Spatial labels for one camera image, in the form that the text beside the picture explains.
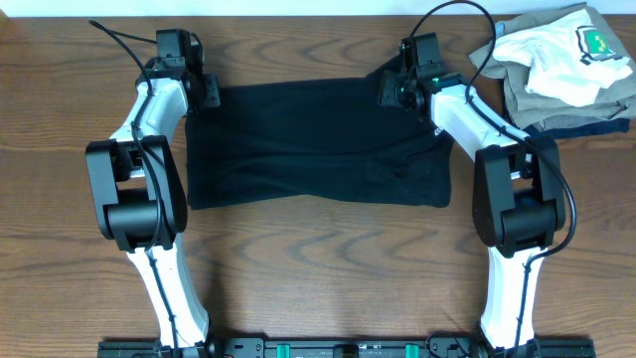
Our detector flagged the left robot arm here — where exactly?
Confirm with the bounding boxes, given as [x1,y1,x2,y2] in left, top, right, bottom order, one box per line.
[85,56,225,357]

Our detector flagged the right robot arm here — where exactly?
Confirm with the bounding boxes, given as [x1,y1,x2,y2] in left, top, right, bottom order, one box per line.
[379,71,576,357]

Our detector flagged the grey folded garment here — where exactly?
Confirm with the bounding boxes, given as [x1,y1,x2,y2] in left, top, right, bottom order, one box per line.
[469,4,635,131]

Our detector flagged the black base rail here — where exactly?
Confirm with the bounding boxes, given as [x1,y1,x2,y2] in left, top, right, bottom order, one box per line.
[96,332,597,358]

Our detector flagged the black polo shirt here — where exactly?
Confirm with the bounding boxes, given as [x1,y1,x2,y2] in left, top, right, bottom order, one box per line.
[185,58,453,210]

